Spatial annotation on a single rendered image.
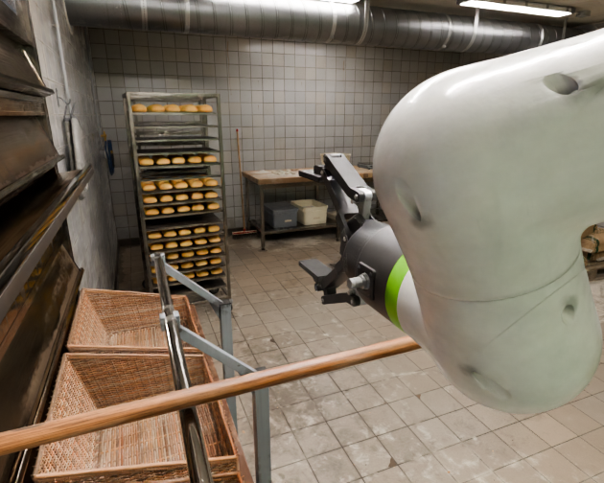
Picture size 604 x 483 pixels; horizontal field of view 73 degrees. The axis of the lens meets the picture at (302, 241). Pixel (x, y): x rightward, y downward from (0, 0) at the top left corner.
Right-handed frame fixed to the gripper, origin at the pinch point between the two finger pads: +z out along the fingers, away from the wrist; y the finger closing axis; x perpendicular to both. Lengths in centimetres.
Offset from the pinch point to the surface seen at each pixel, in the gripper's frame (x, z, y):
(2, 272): -40.9, 10.0, 5.6
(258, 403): 2, 40, 62
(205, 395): -16.3, 4.6, 28.7
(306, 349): 81, 188, 149
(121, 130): -27, 502, 4
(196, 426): -18.6, 1.1, 31.2
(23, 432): -41, 5, 28
